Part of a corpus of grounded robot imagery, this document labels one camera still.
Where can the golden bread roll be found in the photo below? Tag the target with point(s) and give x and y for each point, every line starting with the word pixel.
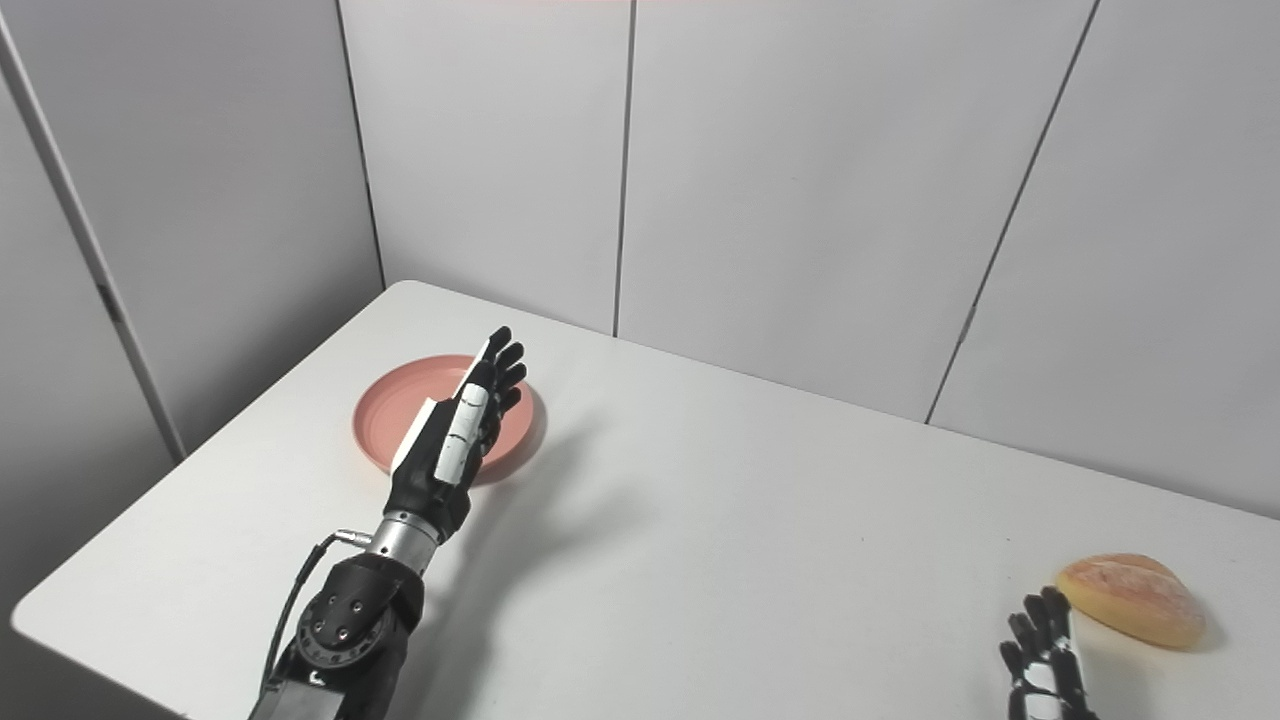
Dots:
pixel 1135 600

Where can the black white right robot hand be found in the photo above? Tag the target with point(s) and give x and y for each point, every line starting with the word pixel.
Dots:
pixel 1045 690

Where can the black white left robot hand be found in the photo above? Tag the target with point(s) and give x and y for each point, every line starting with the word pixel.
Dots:
pixel 425 490

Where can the pink round plate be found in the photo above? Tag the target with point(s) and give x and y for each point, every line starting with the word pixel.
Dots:
pixel 395 410

